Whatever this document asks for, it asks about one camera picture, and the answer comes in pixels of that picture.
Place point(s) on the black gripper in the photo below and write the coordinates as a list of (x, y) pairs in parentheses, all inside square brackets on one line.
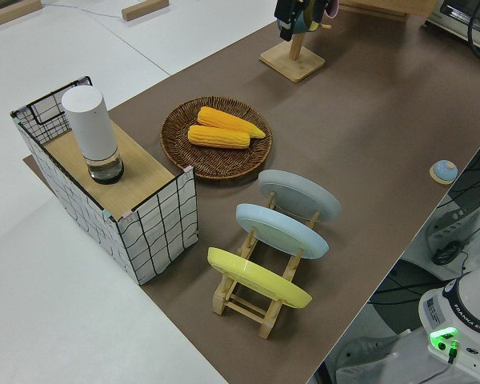
[(288, 10)]

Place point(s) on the dark teal mug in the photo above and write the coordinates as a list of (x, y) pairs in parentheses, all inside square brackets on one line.
[(308, 22)]

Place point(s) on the wooden mug tree stand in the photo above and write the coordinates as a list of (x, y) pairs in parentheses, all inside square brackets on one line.
[(294, 60)]

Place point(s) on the yellow mug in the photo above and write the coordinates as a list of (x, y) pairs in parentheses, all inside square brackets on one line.
[(315, 14)]

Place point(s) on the pink mug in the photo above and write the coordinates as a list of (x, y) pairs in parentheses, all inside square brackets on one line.
[(331, 7)]

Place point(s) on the light wooden cabinet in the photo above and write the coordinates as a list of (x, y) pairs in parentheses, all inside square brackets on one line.
[(384, 7)]

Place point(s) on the yellow corn cob tapered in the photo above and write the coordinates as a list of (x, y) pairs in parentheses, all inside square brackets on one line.
[(228, 120)]

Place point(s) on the yellow corn cob blunt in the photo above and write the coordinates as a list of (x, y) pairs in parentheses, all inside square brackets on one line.
[(218, 137)]

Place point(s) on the brown table mat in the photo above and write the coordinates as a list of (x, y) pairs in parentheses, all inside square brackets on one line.
[(364, 132)]

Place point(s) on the short wooden block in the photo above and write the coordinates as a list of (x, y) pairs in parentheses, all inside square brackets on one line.
[(144, 10)]

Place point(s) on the brown wicker basket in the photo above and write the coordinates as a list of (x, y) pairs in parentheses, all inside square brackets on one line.
[(216, 160)]

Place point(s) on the grey plate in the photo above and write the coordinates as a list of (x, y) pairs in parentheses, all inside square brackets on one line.
[(300, 196)]

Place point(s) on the white toaster oven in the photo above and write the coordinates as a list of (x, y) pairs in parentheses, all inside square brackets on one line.
[(456, 18)]

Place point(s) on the light blue plate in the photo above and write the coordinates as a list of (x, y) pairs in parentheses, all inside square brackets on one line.
[(280, 230)]

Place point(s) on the white cylinder grinder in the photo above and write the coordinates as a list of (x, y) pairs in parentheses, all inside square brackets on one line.
[(90, 124)]

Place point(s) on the grid-patterned box with wood top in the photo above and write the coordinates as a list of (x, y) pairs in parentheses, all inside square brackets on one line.
[(160, 232)]

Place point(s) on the yellow plate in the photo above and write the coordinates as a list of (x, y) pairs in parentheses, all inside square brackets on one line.
[(256, 276)]

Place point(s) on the long wooden block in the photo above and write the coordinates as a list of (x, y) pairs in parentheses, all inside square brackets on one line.
[(12, 13)]

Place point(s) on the wooden plate rack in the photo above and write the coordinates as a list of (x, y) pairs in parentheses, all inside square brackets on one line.
[(244, 310)]

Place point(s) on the white perforated bracket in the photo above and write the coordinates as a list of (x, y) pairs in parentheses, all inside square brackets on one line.
[(448, 228)]

